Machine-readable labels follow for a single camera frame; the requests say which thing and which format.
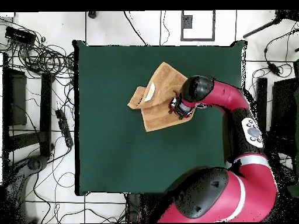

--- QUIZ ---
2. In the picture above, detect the black power strip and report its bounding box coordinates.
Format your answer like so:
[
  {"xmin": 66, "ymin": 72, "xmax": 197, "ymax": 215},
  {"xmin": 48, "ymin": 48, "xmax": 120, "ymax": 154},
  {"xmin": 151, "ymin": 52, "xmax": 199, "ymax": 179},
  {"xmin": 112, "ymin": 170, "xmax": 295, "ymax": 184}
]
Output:
[{"xmin": 55, "ymin": 108, "xmax": 74, "ymax": 148}]

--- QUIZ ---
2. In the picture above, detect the black network switch box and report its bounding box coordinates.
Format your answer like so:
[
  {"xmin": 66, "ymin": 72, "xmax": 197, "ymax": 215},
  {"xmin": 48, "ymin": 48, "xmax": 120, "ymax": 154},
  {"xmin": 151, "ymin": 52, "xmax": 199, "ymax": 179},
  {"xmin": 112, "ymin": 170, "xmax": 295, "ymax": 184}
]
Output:
[{"xmin": 5, "ymin": 26, "xmax": 37, "ymax": 46}]

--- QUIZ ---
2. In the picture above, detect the black power adapter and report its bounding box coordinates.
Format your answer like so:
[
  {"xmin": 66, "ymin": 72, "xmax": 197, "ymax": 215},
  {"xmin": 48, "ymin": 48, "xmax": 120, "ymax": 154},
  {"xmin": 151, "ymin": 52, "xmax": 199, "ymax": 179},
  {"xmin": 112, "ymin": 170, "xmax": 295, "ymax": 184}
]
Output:
[{"xmin": 267, "ymin": 61, "xmax": 281, "ymax": 76}]

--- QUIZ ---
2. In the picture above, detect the thin black floor cable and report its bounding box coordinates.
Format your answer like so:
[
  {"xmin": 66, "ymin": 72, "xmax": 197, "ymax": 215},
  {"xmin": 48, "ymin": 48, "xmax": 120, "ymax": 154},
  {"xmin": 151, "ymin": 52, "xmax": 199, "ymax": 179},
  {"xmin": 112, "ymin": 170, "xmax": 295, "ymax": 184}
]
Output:
[{"xmin": 159, "ymin": 10, "xmax": 171, "ymax": 46}]

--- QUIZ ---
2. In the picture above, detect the dark grey stand base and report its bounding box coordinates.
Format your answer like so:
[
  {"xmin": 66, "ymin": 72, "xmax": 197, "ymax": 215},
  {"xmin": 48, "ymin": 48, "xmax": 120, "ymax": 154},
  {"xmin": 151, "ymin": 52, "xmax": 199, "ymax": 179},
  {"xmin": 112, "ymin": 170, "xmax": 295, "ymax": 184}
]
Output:
[{"xmin": 4, "ymin": 155, "xmax": 50, "ymax": 223}]

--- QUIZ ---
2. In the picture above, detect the black cable tangle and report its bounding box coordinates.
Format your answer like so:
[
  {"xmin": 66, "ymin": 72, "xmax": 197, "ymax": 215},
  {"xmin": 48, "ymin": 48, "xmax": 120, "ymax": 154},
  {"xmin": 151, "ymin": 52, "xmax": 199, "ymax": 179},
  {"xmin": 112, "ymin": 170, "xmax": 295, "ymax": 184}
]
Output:
[
  {"xmin": 242, "ymin": 62, "xmax": 295, "ymax": 99},
  {"xmin": 0, "ymin": 18, "xmax": 75, "ymax": 81}
]

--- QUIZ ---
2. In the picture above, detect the black metal stand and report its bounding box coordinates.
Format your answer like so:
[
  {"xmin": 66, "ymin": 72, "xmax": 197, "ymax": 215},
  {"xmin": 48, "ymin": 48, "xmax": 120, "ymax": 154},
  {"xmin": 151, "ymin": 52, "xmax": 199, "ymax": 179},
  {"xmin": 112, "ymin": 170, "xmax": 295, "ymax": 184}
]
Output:
[
  {"xmin": 253, "ymin": 76, "xmax": 299, "ymax": 162},
  {"xmin": 2, "ymin": 52, "xmax": 55, "ymax": 159}
]

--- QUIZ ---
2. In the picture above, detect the dark green table cloth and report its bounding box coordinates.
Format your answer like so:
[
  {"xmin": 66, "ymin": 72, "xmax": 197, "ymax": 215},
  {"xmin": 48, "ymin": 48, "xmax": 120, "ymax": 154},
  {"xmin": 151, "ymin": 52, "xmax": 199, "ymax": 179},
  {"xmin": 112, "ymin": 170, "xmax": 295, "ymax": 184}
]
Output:
[{"xmin": 72, "ymin": 40, "xmax": 248, "ymax": 196}]

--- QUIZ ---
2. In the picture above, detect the tan terry towel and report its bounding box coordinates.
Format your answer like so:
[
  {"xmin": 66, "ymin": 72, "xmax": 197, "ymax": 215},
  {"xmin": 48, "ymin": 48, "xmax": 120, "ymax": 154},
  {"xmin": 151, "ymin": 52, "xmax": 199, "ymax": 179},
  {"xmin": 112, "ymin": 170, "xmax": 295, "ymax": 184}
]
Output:
[{"xmin": 127, "ymin": 61, "xmax": 196, "ymax": 133}]

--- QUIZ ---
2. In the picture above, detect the grey square floor frame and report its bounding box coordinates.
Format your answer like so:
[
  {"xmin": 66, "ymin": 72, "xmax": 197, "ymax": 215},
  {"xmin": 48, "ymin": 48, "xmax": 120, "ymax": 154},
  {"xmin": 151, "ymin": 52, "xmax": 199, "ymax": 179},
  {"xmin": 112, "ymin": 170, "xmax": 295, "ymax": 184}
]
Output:
[{"xmin": 180, "ymin": 10, "xmax": 216, "ymax": 42}]

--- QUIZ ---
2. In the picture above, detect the black tripod pole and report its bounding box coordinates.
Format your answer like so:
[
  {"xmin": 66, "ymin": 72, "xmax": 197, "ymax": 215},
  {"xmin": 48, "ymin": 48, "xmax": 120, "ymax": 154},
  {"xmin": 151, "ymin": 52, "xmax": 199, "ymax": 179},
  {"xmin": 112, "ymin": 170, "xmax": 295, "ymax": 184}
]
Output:
[{"xmin": 242, "ymin": 10, "xmax": 299, "ymax": 39}]

